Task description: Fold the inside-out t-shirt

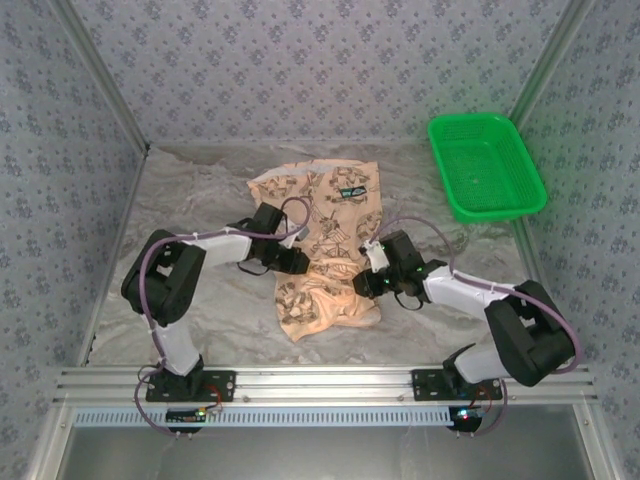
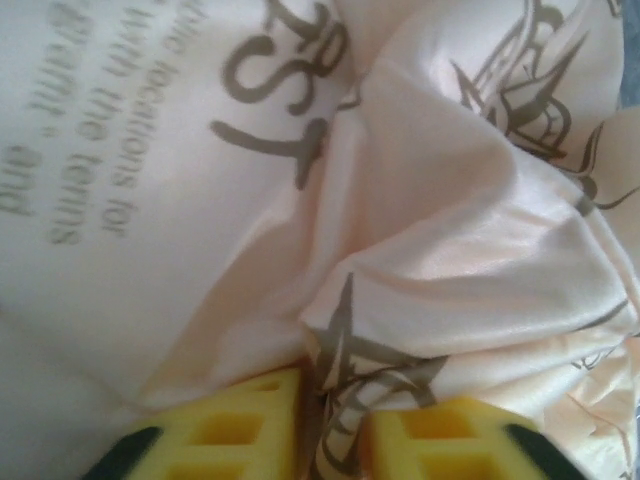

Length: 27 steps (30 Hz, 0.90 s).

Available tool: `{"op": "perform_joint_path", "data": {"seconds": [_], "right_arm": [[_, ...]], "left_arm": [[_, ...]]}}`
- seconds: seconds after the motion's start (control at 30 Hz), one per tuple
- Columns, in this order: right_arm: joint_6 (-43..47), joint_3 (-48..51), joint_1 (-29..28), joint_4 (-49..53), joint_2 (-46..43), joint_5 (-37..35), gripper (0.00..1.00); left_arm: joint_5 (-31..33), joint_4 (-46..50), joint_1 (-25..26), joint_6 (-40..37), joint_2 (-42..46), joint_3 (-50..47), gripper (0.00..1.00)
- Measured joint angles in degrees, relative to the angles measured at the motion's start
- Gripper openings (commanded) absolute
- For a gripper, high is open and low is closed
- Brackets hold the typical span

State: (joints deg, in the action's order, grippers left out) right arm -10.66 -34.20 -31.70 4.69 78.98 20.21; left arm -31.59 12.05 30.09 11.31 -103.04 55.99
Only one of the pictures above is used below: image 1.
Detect peach printed t-shirt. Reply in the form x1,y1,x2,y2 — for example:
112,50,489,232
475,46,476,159
246,158,385,344

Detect green plastic basket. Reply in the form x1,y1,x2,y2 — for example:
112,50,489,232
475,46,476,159
427,113,548,224

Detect small circuit board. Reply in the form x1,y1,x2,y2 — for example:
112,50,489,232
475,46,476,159
166,408,209,425
448,406,489,432

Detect grey metal sheet panel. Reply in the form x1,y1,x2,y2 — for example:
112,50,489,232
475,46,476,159
59,424,596,480

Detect purple cable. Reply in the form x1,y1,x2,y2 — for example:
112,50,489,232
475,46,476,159
133,196,314,441
377,215,585,441

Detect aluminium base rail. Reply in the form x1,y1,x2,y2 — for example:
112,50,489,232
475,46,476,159
52,364,599,405

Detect white slotted cable duct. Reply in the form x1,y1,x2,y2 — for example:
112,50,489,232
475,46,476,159
73,405,454,428

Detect aluminium table side rail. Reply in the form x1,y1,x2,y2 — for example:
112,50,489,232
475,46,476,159
512,217,574,366

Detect aluminium corner post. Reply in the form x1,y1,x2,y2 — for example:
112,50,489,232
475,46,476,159
49,0,152,154
507,0,599,126

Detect aluminium frame leg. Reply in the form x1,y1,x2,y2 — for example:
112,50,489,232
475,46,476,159
574,402,619,480
27,404,76,480

